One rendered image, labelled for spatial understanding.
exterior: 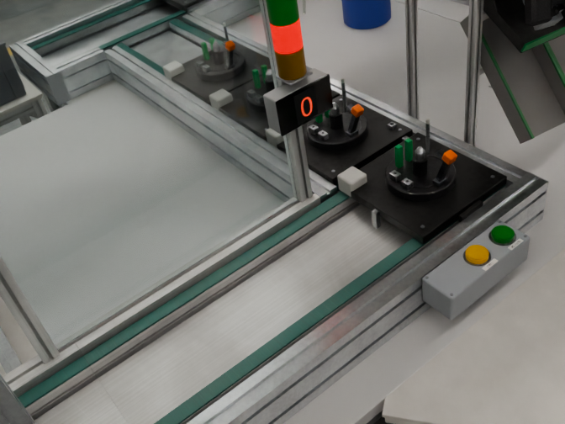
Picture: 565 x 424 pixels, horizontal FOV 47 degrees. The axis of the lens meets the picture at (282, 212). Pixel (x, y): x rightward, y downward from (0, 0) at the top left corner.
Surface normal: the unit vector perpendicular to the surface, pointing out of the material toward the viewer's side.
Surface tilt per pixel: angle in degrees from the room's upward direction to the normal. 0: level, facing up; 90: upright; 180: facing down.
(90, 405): 0
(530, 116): 45
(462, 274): 0
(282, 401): 90
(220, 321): 0
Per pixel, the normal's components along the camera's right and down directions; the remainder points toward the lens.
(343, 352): 0.61, 0.45
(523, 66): 0.22, -0.15
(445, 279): -0.15, -0.75
